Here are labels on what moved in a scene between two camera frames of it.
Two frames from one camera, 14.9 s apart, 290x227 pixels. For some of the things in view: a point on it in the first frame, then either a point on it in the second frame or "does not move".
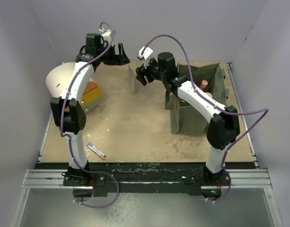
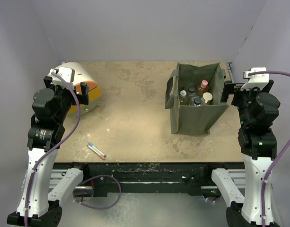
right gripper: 140,76 to 232,88
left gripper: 122,58 to 48,81
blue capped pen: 92,145 does not move
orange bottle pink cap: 204,85 does not move
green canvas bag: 186,117 does not move
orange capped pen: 96,152 does not move
